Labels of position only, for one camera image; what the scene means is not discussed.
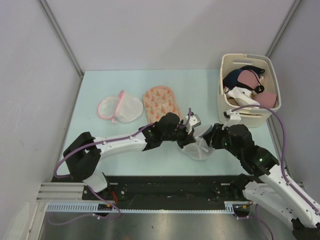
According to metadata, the pink bra with black straps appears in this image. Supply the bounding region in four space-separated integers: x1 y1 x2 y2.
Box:
236 70 277 108

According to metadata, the white garment in basket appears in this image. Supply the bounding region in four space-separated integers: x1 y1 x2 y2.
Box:
223 86 260 107

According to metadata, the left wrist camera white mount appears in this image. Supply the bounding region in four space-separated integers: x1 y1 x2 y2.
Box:
184 113 201 134

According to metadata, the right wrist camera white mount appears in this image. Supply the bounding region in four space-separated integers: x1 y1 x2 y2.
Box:
222 109 241 130

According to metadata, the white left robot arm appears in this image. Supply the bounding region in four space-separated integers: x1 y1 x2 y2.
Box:
63 112 201 200

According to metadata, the white slotted cable duct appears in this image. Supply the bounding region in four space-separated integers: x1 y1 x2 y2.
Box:
46 201 250 214

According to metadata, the pink round mesh laundry bag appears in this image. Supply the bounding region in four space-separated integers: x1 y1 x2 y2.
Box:
97 90 144 124

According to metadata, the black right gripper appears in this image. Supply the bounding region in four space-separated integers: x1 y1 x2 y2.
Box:
202 123 242 159

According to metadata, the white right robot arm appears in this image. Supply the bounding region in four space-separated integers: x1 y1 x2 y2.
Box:
203 123 320 240

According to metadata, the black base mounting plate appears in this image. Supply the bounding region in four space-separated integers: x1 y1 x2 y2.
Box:
98 174 252 207

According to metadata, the floral peach mesh laundry bag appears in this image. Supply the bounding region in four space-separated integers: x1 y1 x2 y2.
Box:
142 86 183 124

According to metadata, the aluminium frame rail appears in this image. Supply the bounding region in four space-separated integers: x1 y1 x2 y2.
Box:
36 182 88 203

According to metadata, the white mesh laundry bag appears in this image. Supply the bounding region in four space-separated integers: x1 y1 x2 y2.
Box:
182 125 214 161

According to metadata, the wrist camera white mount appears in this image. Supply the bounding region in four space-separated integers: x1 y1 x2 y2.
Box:
184 113 201 134
222 109 241 130

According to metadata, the navy blue bra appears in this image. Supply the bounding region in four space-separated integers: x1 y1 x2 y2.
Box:
222 65 265 89

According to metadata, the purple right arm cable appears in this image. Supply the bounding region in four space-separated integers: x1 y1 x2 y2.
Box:
229 104 320 240

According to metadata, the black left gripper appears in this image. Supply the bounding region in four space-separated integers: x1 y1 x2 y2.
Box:
161 120 196 149

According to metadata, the cream perforated plastic basket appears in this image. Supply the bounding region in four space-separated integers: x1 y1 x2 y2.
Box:
217 53 282 123

